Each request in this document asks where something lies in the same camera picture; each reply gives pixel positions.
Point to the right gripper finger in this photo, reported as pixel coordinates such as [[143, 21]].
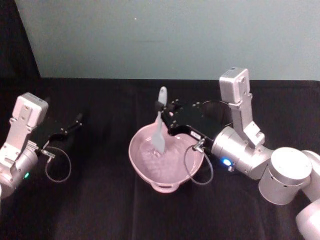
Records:
[[169, 120], [172, 105]]

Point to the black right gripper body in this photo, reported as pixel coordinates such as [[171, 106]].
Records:
[[197, 117]]

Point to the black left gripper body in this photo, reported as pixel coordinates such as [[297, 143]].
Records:
[[51, 130]]

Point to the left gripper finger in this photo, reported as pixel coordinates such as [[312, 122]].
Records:
[[74, 120], [75, 126]]

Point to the grey silicone spatula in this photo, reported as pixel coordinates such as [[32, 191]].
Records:
[[159, 140]]

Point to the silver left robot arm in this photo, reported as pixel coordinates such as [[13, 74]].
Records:
[[20, 125]]

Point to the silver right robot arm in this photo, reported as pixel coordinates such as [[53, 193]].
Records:
[[287, 172]]

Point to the black hanging drape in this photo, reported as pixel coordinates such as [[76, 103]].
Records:
[[15, 45]]

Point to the black table cloth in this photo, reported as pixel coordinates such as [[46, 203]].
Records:
[[112, 215]]

